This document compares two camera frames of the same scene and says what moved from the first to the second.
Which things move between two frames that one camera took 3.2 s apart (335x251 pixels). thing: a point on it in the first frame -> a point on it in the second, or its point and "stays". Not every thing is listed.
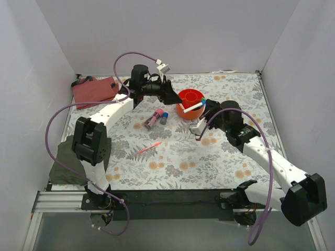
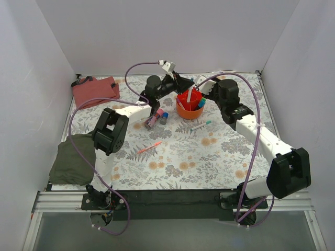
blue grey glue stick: x=164 y=120 stays
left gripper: x=164 y=89 -> x=178 y=83
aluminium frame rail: x=49 y=201 stays
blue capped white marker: x=201 y=104 -> x=189 y=93
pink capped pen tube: x=154 y=118 stays
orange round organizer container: x=189 y=98 stays
